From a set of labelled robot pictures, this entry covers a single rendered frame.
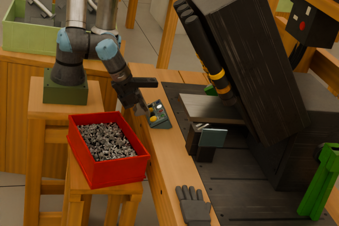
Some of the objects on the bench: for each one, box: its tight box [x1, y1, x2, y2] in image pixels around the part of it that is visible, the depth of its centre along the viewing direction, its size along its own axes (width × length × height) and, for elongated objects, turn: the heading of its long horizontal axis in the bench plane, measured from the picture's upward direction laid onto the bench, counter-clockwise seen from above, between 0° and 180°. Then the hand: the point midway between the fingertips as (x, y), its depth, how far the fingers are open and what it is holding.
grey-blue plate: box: [196, 128, 228, 162], centre depth 160 cm, size 10×2×14 cm, turn 82°
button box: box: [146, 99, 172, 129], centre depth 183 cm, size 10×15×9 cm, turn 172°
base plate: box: [161, 81, 338, 226], centre depth 176 cm, size 42×110×2 cm, turn 172°
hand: (149, 113), depth 174 cm, fingers closed
